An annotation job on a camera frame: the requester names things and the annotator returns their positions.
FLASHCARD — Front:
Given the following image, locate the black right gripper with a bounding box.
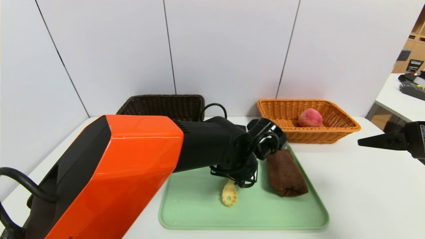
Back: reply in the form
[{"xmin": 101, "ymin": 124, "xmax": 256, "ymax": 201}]
[{"xmin": 357, "ymin": 121, "xmax": 425, "ymax": 165}]

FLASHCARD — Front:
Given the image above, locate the red peach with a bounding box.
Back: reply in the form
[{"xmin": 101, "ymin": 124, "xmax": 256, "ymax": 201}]
[{"xmin": 298, "ymin": 108, "xmax": 323, "ymax": 128}]

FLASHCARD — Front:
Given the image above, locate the brown towel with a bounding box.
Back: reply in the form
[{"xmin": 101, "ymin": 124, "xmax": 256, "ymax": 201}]
[{"xmin": 266, "ymin": 149, "xmax": 309, "ymax": 198}]

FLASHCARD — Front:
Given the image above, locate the green handled yellow pasta spoon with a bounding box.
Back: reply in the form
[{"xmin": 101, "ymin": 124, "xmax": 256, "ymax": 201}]
[{"xmin": 221, "ymin": 179, "xmax": 238, "ymax": 207}]

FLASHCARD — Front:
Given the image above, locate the orange wicker basket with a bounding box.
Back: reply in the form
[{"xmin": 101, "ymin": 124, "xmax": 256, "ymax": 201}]
[{"xmin": 257, "ymin": 99, "xmax": 362, "ymax": 144}]

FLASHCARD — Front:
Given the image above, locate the dark brown wicker basket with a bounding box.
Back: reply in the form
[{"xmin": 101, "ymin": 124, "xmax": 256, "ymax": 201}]
[{"xmin": 116, "ymin": 95, "xmax": 205, "ymax": 121}]

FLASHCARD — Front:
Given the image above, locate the white side table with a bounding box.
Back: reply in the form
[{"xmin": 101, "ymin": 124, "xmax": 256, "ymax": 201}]
[{"xmin": 375, "ymin": 74, "xmax": 425, "ymax": 122}]

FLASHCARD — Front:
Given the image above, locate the dark bristle brush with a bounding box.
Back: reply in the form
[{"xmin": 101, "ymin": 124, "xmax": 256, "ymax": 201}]
[{"xmin": 399, "ymin": 83, "xmax": 425, "ymax": 101}]

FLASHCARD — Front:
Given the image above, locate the black flat item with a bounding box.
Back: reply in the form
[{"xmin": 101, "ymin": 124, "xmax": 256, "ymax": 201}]
[{"xmin": 398, "ymin": 71, "xmax": 425, "ymax": 83}]

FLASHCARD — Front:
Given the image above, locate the small black sign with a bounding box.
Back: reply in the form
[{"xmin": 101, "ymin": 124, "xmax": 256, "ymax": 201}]
[{"xmin": 406, "ymin": 59, "xmax": 424, "ymax": 74}]

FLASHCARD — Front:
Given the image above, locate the wooden shelf unit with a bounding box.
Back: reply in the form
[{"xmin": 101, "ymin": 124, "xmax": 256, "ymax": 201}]
[{"xmin": 392, "ymin": 3, "xmax": 425, "ymax": 74}]

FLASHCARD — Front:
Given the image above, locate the light green plastic tray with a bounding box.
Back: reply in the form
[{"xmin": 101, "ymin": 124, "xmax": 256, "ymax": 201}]
[{"xmin": 159, "ymin": 143, "xmax": 330, "ymax": 230}]

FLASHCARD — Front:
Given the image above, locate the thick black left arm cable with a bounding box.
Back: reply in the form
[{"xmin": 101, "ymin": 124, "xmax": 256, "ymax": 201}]
[{"xmin": 0, "ymin": 167, "xmax": 58, "ymax": 239}]

